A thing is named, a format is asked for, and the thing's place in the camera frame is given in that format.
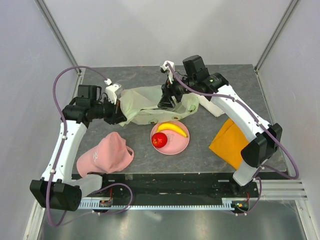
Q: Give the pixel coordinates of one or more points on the translucent green plastic bag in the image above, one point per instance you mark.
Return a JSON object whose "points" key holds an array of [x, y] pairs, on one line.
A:
{"points": [[140, 106]]}

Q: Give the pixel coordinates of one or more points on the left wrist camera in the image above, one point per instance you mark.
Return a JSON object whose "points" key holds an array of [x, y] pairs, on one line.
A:
{"points": [[113, 91]]}

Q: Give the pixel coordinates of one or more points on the white cable duct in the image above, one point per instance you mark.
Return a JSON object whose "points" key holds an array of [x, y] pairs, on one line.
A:
{"points": [[96, 203]]}

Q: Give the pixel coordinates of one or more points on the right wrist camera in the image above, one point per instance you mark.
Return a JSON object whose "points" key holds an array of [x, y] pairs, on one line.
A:
{"points": [[168, 67]]}

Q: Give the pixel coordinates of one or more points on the pink plate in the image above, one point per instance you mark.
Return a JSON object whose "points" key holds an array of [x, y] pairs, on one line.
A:
{"points": [[176, 143]]}

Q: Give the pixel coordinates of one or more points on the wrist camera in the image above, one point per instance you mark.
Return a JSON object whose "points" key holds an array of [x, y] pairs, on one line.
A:
{"points": [[113, 91], [168, 67]]}

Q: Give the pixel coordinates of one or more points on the white folded towel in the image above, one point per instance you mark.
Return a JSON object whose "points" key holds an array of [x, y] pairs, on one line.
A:
{"points": [[210, 106]]}

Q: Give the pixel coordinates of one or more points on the orange folded cloth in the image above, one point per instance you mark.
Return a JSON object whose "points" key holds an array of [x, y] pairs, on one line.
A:
{"points": [[228, 144]]}

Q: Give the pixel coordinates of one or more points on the aluminium frame post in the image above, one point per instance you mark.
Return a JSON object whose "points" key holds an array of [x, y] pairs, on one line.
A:
{"points": [[44, 9], [276, 33]]}

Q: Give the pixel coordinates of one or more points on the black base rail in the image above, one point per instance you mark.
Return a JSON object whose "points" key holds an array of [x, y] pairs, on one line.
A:
{"points": [[219, 185]]}

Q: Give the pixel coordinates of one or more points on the yellow fake banana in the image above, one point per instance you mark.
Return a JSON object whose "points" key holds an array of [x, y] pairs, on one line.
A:
{"points": [[172, 127]]}

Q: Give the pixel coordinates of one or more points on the red fake apple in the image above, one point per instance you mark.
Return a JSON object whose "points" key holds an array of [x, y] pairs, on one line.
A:
{"points": [[159, 140]]}

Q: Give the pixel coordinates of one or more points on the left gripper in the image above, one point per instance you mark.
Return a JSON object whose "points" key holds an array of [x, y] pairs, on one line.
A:
{"points": [[117, 116]]}

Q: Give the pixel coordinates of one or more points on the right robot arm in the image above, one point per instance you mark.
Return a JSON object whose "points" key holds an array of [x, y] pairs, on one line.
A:
{"points": [[263, 138]]}

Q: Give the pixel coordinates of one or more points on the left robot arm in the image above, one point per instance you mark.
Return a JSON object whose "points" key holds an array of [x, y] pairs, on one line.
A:
{"points": [[56, 188]]}

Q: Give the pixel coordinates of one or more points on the right aluminium frame post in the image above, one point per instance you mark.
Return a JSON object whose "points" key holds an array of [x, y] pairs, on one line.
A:
{"points": [[276, 33]]}

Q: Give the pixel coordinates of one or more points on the pink baseball cap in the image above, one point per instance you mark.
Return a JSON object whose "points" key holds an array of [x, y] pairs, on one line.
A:
{"points": [[109, 156]]}

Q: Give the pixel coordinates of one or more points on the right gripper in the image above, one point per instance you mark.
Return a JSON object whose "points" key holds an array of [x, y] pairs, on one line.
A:
{"points": [[168, 90]]}

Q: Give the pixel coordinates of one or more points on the left aluminium frame post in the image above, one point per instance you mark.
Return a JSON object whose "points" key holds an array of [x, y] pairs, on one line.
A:
{"points": [[44, 9]]}

